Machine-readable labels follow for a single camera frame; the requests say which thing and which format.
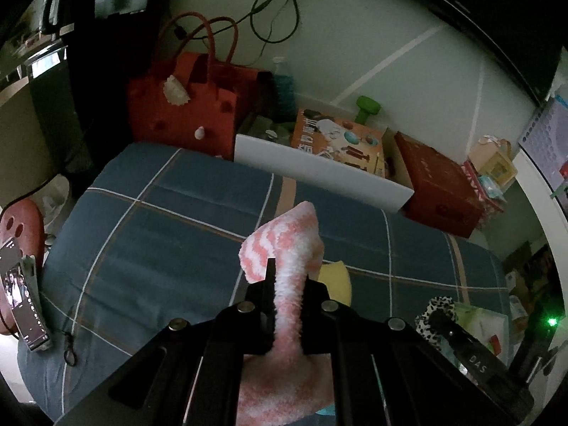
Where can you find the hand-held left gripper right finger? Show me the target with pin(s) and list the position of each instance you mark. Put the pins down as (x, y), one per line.
(317, 319)

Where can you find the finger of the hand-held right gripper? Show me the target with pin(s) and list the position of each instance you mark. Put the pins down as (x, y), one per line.
(475, 357)

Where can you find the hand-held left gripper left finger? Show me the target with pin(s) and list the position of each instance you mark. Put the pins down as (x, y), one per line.
(259, 319)

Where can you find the yellow-green cloth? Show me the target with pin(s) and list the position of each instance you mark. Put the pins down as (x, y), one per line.
(479, 319)

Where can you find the leopard print scrunchie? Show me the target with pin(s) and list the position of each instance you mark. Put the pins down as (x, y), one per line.
(426, 326)

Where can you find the pink zigzag fluffy towel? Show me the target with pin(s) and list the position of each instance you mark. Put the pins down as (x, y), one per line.
(284, 239)

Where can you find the yellow sponge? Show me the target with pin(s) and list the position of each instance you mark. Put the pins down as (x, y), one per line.
(337, 279)

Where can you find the white desk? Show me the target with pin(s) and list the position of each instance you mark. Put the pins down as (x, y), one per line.
(546, 215)

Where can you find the white cardboard box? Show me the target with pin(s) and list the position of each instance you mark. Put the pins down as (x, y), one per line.
(310, 168)

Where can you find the red patterned tin box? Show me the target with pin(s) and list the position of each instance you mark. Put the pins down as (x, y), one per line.
(481, 199)

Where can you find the blue wipes pack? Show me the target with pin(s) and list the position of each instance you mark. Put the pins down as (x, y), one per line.
(490, 185)

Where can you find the red cardboard box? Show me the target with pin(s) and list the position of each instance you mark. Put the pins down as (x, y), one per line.
(435, 186)

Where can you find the orange printed box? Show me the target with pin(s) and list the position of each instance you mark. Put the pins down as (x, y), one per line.
(337, 137)

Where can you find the yellow gift bag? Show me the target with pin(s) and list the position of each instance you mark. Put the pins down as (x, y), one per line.
(495, 159)

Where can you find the green dumbbell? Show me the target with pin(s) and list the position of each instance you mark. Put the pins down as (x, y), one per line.
(367, 108)

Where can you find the red tote bag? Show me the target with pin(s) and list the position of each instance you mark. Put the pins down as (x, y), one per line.
(177, 111)

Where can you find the teal fluffy duster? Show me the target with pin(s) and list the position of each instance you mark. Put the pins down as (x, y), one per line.
(284, 95)

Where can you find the smartphone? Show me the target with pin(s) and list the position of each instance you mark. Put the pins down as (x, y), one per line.
(22, 301)

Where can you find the red plastic stool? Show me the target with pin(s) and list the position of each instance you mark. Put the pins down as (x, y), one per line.
(26, 222)

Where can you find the dark cabinet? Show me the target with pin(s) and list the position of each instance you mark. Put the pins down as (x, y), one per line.
(57, 111)

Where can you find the black kettle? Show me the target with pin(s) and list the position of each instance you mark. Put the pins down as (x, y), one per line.
(66, 0)

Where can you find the wall calendar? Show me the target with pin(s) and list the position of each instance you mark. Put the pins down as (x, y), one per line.
(546, 142)

